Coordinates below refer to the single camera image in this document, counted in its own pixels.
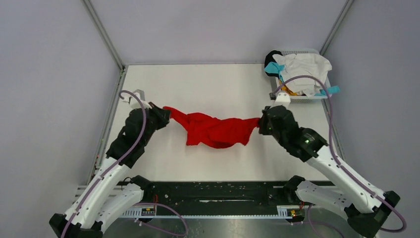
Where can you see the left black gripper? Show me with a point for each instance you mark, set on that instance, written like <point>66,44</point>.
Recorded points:
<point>163,115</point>

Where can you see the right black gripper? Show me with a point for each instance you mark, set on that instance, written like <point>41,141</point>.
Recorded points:
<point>262,129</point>

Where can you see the red t shirt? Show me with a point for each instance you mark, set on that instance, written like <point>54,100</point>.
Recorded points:
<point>213,132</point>

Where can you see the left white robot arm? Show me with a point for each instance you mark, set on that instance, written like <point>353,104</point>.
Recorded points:
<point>93,212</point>

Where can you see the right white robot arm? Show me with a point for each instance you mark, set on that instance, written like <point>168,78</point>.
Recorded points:
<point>364,206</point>

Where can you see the white laundry basket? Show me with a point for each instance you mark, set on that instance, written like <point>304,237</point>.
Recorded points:
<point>324,91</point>

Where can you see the teal t shirt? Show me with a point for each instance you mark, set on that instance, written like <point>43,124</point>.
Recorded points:
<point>274,69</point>

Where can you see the white t shirt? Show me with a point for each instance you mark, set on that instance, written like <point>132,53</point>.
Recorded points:
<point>313,67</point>

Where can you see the black t shirt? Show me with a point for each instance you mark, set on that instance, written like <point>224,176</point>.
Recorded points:
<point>270,57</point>

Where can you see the left controller board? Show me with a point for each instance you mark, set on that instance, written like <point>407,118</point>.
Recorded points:
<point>148,211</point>

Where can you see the controller board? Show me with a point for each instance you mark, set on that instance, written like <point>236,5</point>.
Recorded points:
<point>296,214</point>
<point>148,211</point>

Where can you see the right controller board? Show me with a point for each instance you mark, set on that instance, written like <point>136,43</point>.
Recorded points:
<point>296,214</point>

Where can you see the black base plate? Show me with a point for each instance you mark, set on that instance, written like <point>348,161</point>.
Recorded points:
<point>229,198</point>

